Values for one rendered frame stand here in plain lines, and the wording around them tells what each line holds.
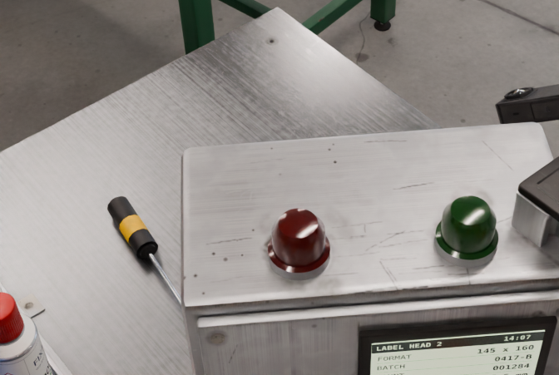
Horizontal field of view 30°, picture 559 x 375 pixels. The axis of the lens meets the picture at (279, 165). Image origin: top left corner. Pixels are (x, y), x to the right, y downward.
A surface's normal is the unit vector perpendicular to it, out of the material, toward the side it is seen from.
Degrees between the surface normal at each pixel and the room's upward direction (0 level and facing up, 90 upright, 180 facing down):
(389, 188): 0
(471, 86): 0
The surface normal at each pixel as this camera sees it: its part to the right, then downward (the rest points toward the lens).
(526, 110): -0.59, 0.36
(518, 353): 0.07, 0.72
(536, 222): -0.78, 0.47
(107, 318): -0.04, -0.69
